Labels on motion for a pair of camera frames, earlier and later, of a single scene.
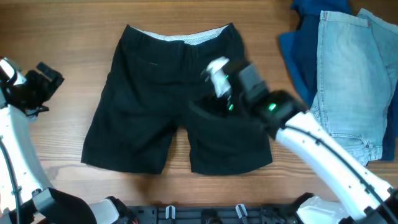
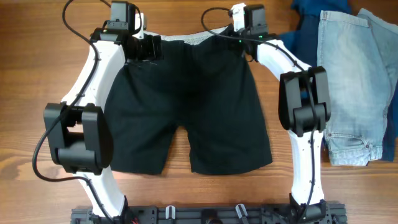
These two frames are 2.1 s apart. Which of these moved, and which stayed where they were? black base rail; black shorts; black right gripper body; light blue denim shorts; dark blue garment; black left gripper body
Moved: black right gripper body; black left gripper body
Stayed: light blue denim shorts; black base rail; dark blue garment; black shorts
